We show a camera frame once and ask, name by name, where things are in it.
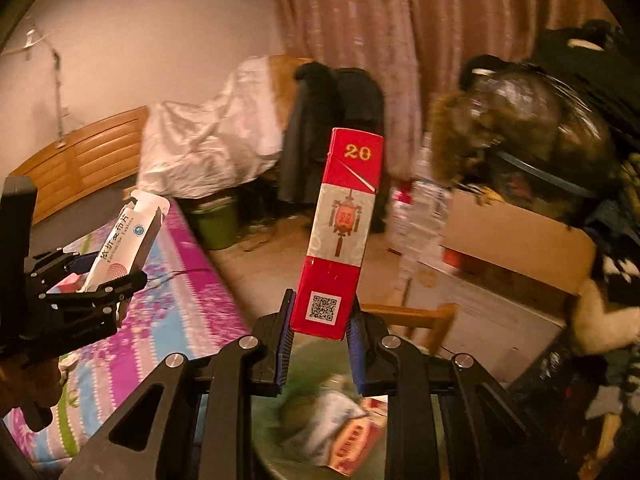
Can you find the wooden furniture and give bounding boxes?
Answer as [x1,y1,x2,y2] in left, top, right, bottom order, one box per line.
[265,55,317,181]

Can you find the red carton box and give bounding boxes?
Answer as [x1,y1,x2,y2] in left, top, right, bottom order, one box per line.
[290,127,385,342]

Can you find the wooden chair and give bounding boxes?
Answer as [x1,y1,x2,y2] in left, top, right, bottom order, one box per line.
[360,302,458,356]

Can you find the white carton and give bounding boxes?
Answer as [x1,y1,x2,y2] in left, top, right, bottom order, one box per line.
[405,260,571,391]

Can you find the green bucket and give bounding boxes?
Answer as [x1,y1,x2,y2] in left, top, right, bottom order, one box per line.
[189,195,240,251]

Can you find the white medicine box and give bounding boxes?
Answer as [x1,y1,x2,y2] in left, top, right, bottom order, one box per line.
[80,191,171,293]

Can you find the black leather jacket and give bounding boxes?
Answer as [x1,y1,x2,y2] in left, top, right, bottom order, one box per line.
[277,62,342,206]

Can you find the pack of plastic bottles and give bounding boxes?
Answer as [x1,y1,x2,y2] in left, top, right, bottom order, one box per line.
[387,132,453,296]

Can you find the white crumpled packet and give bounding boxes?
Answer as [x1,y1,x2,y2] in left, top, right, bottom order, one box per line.
[280,390,368,466]

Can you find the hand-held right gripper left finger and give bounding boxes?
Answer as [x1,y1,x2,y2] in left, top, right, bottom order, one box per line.
[60,287,296,480]

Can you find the brown cardboard box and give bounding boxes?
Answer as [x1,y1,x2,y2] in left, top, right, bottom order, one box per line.
[440,187,598,296]

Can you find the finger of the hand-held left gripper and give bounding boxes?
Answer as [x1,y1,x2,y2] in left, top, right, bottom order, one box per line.
[29,249,98,291]
[47,208,163,311]

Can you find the blue metal bar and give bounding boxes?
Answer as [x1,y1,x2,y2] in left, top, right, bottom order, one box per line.
[492,150,598,198]

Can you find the grey bed sheet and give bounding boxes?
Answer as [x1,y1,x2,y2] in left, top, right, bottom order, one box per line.
[27,172,140,256]

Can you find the fur-trimmed dark jacket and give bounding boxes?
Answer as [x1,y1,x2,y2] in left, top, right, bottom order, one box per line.
[427,55,621,221]

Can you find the black cable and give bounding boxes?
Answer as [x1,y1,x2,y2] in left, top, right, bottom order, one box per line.
[145,267,216,286]

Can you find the person's left hand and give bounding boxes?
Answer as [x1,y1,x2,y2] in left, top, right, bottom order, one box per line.
[0,350,63,416]

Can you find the metal floor lamp stand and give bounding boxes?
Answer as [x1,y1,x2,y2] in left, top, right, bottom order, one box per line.
[2,25,76,148]

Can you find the pink patterned curtain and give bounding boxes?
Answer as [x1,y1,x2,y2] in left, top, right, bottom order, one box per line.
[270,0,616,181]

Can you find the white satin cloth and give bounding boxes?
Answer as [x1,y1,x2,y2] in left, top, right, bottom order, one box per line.
[136,55,301,200]

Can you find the red flat packet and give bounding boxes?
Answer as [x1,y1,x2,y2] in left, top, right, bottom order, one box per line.
[327,417,386,476]

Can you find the wooden headboard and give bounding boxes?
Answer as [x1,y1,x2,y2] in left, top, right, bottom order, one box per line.
[7,105,151,226]

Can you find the black clothing pile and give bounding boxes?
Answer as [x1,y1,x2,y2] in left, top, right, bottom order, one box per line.
[525,20,640,151]

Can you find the dark cloth pile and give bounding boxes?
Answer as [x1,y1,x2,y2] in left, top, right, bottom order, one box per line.
[510,340,640,466]

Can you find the black and white cloth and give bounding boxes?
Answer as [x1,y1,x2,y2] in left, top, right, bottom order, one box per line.
[565,250,640,356]

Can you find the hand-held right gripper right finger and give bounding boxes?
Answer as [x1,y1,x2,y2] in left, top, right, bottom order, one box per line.
[347,300,556,480]

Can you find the bin with green bag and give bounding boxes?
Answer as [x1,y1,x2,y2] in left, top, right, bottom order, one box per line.
[250,340,451,480]

